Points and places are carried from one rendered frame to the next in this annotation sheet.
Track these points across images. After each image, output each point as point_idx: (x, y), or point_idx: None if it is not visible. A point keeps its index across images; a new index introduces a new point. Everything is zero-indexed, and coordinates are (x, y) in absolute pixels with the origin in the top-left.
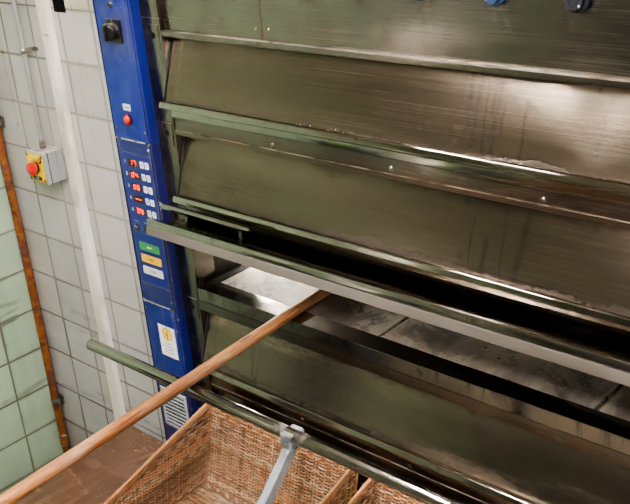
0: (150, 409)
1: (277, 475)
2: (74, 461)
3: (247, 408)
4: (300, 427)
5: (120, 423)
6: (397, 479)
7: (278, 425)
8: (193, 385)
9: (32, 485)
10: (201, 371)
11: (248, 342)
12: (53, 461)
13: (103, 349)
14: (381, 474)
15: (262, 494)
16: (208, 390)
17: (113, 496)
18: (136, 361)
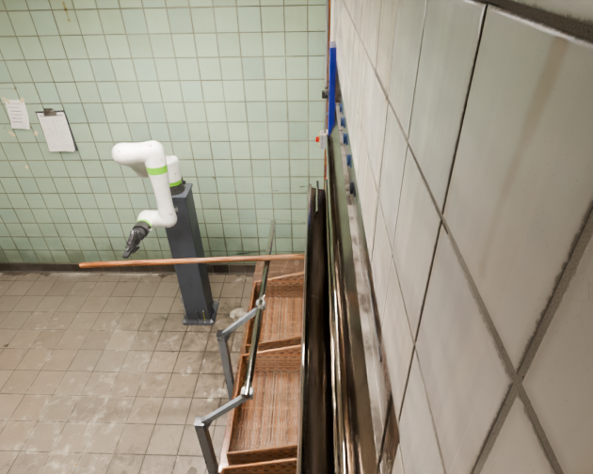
0: (239, 260)
1: (248, 314)
2: (199, 262)
3: (264, 282)
4: (264, 303)
5: (223, 259)
6: (251, 350)
7: (260, 296)
8: (266, 260)
9: (179, 261)
10: (270, 257)
11: (301, 257)
12: (192, 258)
13: (270, 227)
14: (251, 343)
15: (242, 317)
16: (266, 266)
17: None
18: (269, 238)
